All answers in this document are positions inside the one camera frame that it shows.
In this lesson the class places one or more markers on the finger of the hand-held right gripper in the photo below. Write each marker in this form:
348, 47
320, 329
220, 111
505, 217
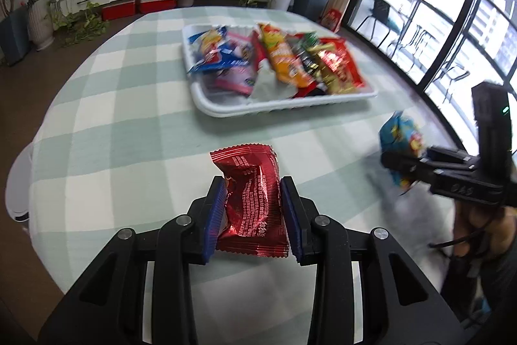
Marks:
404, 163
448, 155

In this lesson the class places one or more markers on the tall plant blue pot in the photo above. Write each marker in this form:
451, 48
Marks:
14, 33

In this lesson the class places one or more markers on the small plant ribbed white pot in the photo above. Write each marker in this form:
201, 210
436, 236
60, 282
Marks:
40, 25

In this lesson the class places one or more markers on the red foil snack packet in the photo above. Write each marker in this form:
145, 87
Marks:
250, 203

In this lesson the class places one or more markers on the gold snack packet red label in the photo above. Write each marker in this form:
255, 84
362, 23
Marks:
339, 66

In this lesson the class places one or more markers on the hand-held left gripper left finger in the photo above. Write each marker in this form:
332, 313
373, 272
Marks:
214, 219

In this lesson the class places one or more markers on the pink snack packet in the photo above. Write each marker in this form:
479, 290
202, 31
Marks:
238, 80

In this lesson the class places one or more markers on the black metal chair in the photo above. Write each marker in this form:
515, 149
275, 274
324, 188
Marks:
456, 75

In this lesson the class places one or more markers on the orange snack packet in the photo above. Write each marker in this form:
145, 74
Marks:
282, 58

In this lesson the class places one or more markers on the white round appliance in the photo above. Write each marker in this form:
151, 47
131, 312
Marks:
18, 187

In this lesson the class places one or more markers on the person's right hand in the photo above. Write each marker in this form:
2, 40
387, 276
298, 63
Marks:
480, 232

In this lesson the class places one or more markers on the grey round pot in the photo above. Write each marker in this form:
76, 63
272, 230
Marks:
185, 0

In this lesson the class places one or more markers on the white and red snack packet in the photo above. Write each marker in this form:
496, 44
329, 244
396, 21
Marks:
266, 86

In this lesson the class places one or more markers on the red storage box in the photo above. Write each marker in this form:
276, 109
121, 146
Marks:
118, 10
157, 4

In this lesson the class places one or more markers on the black framed glass door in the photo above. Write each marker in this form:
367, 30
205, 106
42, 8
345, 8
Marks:
472, 5

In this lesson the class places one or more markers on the large red snack packet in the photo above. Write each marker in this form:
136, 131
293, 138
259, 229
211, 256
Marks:
307, 91

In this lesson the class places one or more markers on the green snack packet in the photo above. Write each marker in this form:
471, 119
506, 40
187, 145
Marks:
309, 40

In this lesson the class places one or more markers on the black chair teal cushion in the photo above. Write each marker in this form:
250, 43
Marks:
381, 9

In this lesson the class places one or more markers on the black snack packet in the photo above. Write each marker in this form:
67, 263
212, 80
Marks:
310, 64

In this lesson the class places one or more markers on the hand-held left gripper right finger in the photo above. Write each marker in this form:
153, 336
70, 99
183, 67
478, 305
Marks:
291, 219

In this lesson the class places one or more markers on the white plastic tray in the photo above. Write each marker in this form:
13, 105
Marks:
242, 108

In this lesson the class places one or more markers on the light blue snack packet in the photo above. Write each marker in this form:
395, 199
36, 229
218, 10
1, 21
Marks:
400, 139

